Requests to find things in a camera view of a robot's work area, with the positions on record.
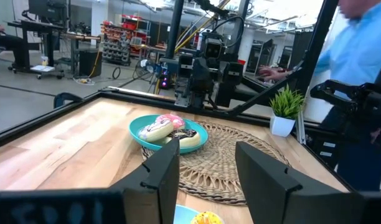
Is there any person's hand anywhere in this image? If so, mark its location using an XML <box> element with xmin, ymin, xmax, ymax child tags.
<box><xmin>258</xmin><ymin>65</ymin><xmax>293</xmax><ymax>82</ymax></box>

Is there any shelf rack with red bins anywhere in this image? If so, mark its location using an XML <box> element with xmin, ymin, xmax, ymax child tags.
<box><xmin>100</xmin><ymin>14</ymin><xmax>149</xmax><ymax>67</ymax></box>

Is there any large pink iced donut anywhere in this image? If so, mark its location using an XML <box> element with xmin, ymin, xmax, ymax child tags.
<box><xmin>155</xmin><ymin>113</ymin><xmax>186</xmax><ymax>131</ymax></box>

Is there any spiky green plant white pot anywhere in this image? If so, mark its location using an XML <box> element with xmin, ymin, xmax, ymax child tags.
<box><xmin>269</xmin><ymin>83</ymin><xmax>305</xmax><ymax>138</ymax></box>

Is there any small yellow sprinkled donut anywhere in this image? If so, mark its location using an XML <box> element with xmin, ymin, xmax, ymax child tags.
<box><xmin>190</xmin><ymin>210</ymin><xmax>225</xmax><ymax>224</ymax></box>

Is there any round woven straw mat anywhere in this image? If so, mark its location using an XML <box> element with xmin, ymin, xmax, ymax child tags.
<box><xmin>140</xmin><ymin>120</ymin><xmax>291</xmax><ymax>207</ymax></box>

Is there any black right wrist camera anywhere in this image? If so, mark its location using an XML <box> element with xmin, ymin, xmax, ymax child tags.
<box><xmin>205</xmin><ymin>37</ymin><xmax>225</xmax><ymax>60</ymax></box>

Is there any wooden top table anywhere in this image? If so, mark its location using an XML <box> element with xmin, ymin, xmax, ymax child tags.
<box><xmin>61</xmin><ymin>32</ymin><xmax>101</xmax><ymax>75</ymax></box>

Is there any yellow hose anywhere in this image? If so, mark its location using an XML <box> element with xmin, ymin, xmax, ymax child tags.
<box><xmin>174</xmin><ymin>0</ymin><xmax>232</xmax><ymax>54</ymax></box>

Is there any black labelled control box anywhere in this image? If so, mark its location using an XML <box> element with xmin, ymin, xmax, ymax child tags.
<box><xmin>304</xmin><ymin>127</ymin><xmax>347</xmax><ymax>170</ymax></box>

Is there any large lilac iced donut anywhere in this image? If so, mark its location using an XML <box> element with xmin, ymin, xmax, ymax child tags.
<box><xmin>137</xmin><ymin>119</ymin><xmax>175</xmax><ymax>143</ymax></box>

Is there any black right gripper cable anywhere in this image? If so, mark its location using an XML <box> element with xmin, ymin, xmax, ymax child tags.
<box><xmin>209</xmin><ymin>15</ymin><xmax>245</xmax><ymax>49</ymax></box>

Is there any black rolling desk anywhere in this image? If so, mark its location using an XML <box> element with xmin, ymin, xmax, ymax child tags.
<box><xmin>6</xmin><ymin>20</ymin><xmax>68</xmax><ymax>80</ymax></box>

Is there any person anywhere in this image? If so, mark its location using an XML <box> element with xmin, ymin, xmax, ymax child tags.
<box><xmin>302</xmin><ymin>0</ymin><xmax>381</xmax><ymax>191</ymax></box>
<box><xmin>0</xmin><ymin>21</ymin><xmax>28</xmax><ymax>68</ymax></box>

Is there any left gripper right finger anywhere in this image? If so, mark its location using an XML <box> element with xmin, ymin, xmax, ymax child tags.
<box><xmin>235</xmin><ymin>141</ymin><xmax>350</xmax><ymax>224</ymax></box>

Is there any black table clamp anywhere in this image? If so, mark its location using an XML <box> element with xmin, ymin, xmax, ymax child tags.
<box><xmin>53</xmin><ymin>91</ymin><xmax>84</xmax><ymax>110</ymax></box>

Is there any black aluminium table frame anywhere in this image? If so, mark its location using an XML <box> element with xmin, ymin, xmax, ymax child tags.
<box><xmin>0</xmin><ymin>0</ymin><xmax>356</xmax><ymax>192</ymax></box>

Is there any black computer box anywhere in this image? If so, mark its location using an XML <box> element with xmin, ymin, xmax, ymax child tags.
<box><xmin>78</xmin><ymin>49</ymin><xmax>103</xmax><ymax>78</ymax></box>

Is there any light blue plate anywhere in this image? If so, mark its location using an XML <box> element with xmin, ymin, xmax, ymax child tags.
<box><xmin>173</xmin><ymin>203</ymin><xmax>210</xmax><ymax>224</ymax></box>

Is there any black desk monitor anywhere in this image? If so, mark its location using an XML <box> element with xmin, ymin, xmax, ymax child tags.
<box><xmin>27</xmin><ymin>0</ymin><xmax>69</xmax><ymax>23</ymax></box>

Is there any black upright panel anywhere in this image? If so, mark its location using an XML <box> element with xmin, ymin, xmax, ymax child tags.
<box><xmin>289</xmin><ymin>30</ymin><xmax>313</xmax><ymax>70</ymax></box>

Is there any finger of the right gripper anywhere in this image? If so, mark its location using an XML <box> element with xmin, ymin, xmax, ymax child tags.
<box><xmin>224</xmin><ymin>62</ymin><xmax>244</xmax><ymax>106</ymax></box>
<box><xmin>174</xmin><ymin>54</ymin><xmax>195</xmax><ymax>108</ymax></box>

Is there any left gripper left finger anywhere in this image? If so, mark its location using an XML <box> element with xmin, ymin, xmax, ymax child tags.
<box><xmin>111</xmin><ymin>138</ymin><xmax>181</xmax><ymax>224</ymax></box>

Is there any round floor fan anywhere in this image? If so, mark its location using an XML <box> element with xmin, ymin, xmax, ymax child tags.
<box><xmin>133</xmin><ymin>58</ymin><xmax>156</xmax><ymax>80</ymax></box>

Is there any large chocolate iced donut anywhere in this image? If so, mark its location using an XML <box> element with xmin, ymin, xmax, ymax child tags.
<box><xmin>161</xmin><ymin>128</ymin><xmax>202</xmax><ymax>149</ymax></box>

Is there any teal green plate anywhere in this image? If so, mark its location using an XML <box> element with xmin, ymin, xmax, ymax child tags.
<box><xmin>128</xmin><ymin>114</ymin><xmax>209</xmax><ymax>155</ymax></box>

